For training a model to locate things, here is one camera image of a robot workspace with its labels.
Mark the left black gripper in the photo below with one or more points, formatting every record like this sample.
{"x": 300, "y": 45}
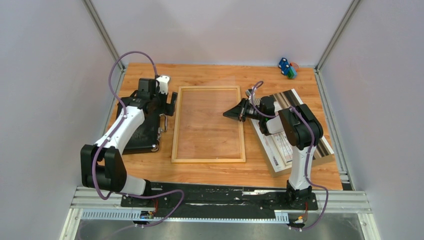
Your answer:
{"x": 166, "y": 108}

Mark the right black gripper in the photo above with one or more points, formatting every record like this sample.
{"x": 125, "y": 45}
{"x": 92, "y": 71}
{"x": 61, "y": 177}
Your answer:
{"x": 238, "y": 112}

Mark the wooden picture frame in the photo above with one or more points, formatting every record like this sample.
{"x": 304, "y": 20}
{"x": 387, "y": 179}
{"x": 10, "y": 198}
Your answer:
{"x": 201, "y": 133}

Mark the photo print board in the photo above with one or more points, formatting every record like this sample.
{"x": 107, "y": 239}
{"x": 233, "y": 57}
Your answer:
{"x": 276, "y": 149}

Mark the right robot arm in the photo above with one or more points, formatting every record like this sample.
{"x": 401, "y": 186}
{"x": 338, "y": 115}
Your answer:
{"x": 302, "y": 130}

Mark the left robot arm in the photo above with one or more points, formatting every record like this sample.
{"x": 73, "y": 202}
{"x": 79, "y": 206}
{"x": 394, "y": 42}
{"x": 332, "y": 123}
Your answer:
{"x": 102, "y": 166}

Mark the blue green toy blocks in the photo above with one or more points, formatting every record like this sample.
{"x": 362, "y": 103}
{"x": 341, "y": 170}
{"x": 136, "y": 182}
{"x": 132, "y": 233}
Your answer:
{"x": 287, "y": 68}

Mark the orange round object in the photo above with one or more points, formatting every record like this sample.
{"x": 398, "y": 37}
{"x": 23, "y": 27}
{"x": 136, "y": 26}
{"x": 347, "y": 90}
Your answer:
{"x": 295, "y": 66}

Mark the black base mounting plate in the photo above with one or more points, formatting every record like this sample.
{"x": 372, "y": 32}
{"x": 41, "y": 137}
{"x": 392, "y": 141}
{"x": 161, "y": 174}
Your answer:
{"x": 217, "y": 202}

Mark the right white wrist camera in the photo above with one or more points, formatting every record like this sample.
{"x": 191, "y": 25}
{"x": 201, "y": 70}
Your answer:
{"x": 249, "y": 93}

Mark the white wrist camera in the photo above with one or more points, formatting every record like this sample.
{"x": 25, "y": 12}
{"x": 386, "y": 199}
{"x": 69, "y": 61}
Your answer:
{"x": 163, "y": 84}
{"x": 249, "y": 93}

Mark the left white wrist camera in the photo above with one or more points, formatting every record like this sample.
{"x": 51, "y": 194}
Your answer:
{"x": 163, "y": 84}

